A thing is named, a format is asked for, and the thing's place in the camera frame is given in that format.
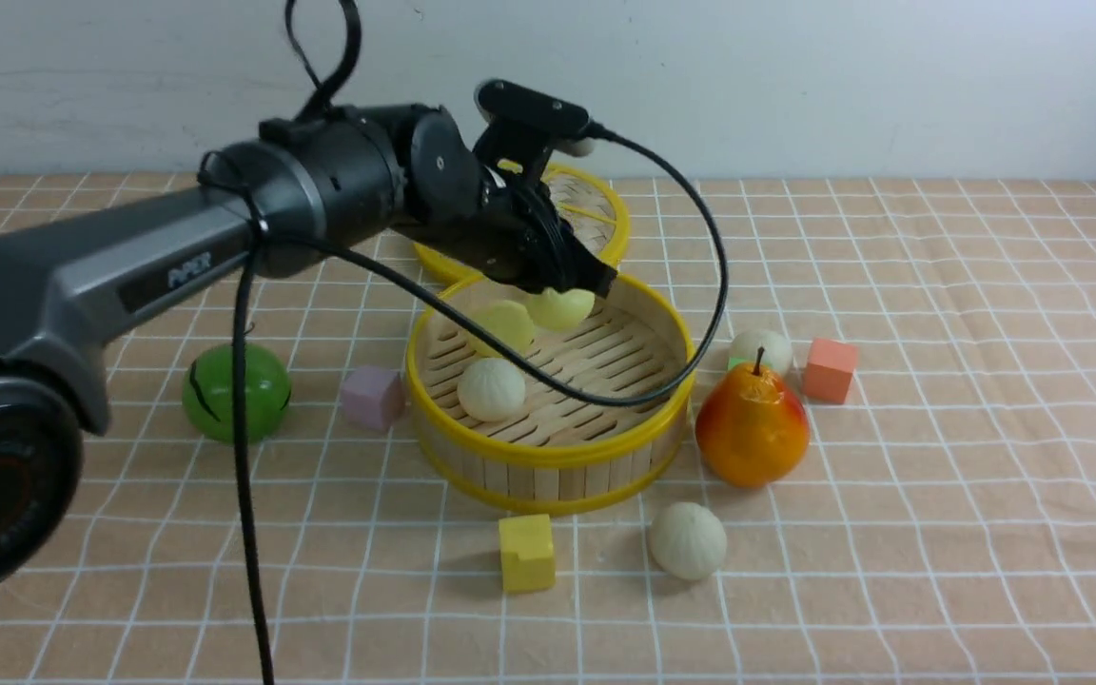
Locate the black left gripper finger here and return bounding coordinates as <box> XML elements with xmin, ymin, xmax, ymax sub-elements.
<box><xmin>534</xmin><ymin>243</ymin><xmax>618</xmax><ymax>298</ymax></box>

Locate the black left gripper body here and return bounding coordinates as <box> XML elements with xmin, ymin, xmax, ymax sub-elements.
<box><xmin>392</xmin><ymin>106</ymin><xmax>576</xmax><ymax>286</ymax></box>

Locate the yellow bun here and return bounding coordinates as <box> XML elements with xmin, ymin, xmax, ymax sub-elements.
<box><xmin>469</xmin><ymin>300</ymin><xmax>537</xmax><ymax>356</ymax></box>
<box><xmin>523</xmin><ymin>289</ymin><xmax>596</xmax><ymax>331</ymax></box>

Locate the white bun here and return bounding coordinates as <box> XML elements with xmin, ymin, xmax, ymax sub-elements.
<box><xmin>648</xmin><ymin>501</ymin><xmax>728</xmax><ymax>581</ymax></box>
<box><xmin>457</xmin><ymin>357</ymin><xmax>527</xmax><ymax>423</ymax></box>
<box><xmin>728</xmin><ymin>329</ymin><xmax>794</xmax><ymax>378</ymax></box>

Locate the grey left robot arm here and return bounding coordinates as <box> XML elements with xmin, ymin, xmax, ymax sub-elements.
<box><xmin>0</xmin><ymin>101</ymin><xmax>614</xmax><ymax>582</ymax></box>

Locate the woven steamer lid yellow rim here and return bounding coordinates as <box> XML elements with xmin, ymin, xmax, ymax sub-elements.
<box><xmin>413</xmin><ymin>162</ymin><xmax>632</xmax><ymax>285</ymax></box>

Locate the bamboo steamer tray yellow rim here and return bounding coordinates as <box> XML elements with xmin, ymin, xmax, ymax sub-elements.
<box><xmin>404</xmin><ymin>276</ymin><xmax>695</xmax><ymax>517</ymax></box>

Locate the pink cube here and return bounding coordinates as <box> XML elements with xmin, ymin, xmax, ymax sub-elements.
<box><xmin>339</xmin><ymin>367</ymin><xmax>407</xmax><ymax>432</ymax></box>

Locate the orange toy pear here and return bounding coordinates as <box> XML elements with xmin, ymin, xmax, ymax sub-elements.
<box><xmin>695</xmin><ymin>346</ymin><xmax>811</xmax><ymax>489</ymax></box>

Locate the orange cube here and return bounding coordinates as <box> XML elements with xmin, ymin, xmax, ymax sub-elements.
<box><xmin>801</xmin><ymin>338</ymin><xmax>858</xmax><ymax>404</ymax></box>

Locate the yellow cube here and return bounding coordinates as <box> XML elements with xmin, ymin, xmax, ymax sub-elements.
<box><xmin>499</xmin><ymin>513</ymin><xmax>557</xmax><ymax>594</ymax></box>

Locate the green toy watermelon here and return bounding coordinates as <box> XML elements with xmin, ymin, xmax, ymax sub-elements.
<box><xmin>182</xmin><ymin>342</ymin><xmax>292</xmax><ymax>443</ymax></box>

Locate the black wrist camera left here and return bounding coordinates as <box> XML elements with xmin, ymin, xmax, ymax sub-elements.
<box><xmin>471</xmin><ymin>79</ymin><xmax>597</xmax><ymax>187</ymax></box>

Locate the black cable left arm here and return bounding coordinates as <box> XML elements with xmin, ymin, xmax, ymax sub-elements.
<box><xmin>196</xmin><ymin>0</ymin><xmax>732</xmax><ymax>685</ymax></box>

